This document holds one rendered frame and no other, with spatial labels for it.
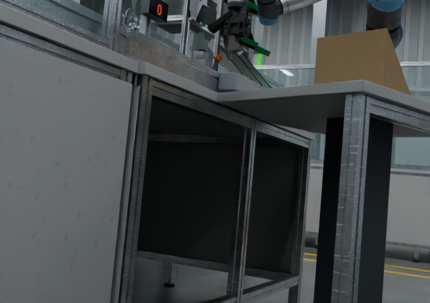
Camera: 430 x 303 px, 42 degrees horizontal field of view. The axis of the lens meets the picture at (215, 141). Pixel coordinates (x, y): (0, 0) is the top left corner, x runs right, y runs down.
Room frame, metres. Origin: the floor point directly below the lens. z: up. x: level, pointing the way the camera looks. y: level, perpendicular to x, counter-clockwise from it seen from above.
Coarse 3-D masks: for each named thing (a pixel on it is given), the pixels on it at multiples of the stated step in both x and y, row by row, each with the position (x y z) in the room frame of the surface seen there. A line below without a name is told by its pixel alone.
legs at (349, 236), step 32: (352, 96) 1.38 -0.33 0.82; (352, 128) 1.38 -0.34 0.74; (384, 128) 1.82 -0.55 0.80; (416, 128) 1.62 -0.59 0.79; (352, 160) 1.37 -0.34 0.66; (384, 160) 1.82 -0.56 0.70; (352, 192) 1.37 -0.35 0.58; (384, 192) 1.83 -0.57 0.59; (320, 224) 1.86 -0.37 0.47; (352, 224) 1.36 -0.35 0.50; (384, 224) 1.84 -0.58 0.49; (320, 256) 1.86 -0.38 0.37; (352, 256) 1.37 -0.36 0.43; (384, 256) 1.85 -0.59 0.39; (320, 288) 1.85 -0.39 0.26; (352, 288) 1.38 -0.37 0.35
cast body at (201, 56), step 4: (196, 52) 2.14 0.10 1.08; (200, 52) 2.13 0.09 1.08; (204, 52) 2.13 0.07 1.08; (196, 56) 2.14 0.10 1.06; (200, 56) 2.13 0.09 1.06; (204, 56) 2.13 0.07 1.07; (196, 60) 2.14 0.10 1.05; (200, 60) 2.13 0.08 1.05; (204, 60) 2.12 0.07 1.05; (208, 60) 2.14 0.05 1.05; (204, 64) 2.12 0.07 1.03; (208, 64) 2.14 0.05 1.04
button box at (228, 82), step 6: (222, 72) 1.90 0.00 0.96; (222, 78) 1.89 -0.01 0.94; (228, 78) 1.88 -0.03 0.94; (234, 78) 1.87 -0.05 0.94; (240, 78) 1.89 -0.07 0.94; (246, 78) 1.94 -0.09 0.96; (222, 84) 1.89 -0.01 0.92; (228, 84) 1.88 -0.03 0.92; (234, 84) 1.87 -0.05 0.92; (240, 84) 1.90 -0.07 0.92; (246, 84) 1.95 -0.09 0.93; (252, 84) 1.99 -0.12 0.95; (258, 84) 2.04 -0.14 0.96; (222, 90) 1.91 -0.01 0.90; (228, 90) 1.90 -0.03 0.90; (234, 90) 1.89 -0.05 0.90; (240, 90) 1.90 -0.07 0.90; (246, 90) 1.95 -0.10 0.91
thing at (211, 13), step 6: (204, 6) 2.43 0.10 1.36; (204, 12) 2.43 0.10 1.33; (210, 12) 2.41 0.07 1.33; (216, 12) 2.38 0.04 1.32; (198, 18) 2.44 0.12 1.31; (204, 18) 2.42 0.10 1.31; (210, 18) 2.40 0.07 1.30; (222, 30) 2.36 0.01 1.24; (246, 42) 2.34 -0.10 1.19; (252, 42) 2.36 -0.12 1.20
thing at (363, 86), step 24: (240, 96) 1.65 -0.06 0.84; (264, 96) 1.58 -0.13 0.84; (288, 96) 1.51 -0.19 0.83; (312, 96) 1.47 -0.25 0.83; (336, 96) 1.44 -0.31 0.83; (384, 96) 1.40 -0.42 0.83; (408, 96) 1.48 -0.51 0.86; (264, 120) 2.08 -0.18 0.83; (288, 120) 2.02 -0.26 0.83; (312, 120) 1.96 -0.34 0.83
